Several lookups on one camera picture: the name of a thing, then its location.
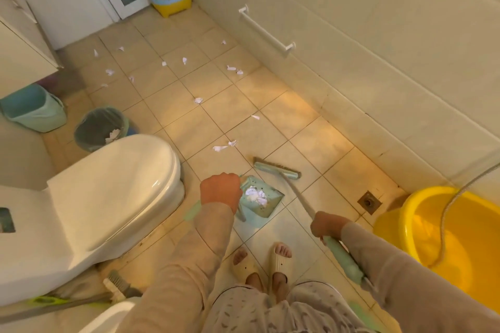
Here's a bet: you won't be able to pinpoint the person's right hand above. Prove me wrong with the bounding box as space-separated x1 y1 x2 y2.
310 211 352 246

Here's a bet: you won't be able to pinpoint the person's left hand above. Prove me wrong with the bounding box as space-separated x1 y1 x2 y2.
199 172 244 214

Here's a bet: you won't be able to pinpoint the green broom with steel handle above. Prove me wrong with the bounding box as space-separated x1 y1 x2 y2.
252 156 376 290

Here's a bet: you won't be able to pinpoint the green dustpan with steel handle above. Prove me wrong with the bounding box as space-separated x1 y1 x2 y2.
183 173 285 224

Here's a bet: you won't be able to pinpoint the white paper scraps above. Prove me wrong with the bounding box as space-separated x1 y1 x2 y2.
93 40 261 153

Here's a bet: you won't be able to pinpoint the blue lined trash bin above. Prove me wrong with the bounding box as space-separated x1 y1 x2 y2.
73 106 140 153

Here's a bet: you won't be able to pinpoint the person's left forearm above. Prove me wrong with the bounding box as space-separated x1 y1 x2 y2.
117 202 235 333

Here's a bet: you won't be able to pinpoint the metal floor drain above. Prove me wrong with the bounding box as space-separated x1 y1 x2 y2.
357 190 383 215

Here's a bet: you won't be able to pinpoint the beige tiled floor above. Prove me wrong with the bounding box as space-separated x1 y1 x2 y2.
39 5 411 333

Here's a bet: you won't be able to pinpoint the cream rubber slipper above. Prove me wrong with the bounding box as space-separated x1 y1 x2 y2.
269 242 294 290
231 247 266 289

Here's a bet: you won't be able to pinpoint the grey patterned trousers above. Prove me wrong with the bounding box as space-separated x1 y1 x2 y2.
201 281 376 333

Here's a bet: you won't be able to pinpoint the white toilet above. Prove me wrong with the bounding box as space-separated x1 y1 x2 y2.
0 133 186 308

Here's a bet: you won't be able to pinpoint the yellow plastic tub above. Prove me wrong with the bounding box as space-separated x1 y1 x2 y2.
373 186 500 314

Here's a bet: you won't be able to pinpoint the white towel bar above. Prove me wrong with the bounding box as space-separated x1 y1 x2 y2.
238 4 296 53

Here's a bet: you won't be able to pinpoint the light blue bucket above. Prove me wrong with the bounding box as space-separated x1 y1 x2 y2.
0 83 68 134

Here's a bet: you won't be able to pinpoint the white vanity cabinet with sink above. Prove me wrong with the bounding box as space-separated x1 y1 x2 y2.
0 0 64 99

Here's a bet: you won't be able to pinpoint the grey shower hose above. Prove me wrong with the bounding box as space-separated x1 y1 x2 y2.
428 163 500 269

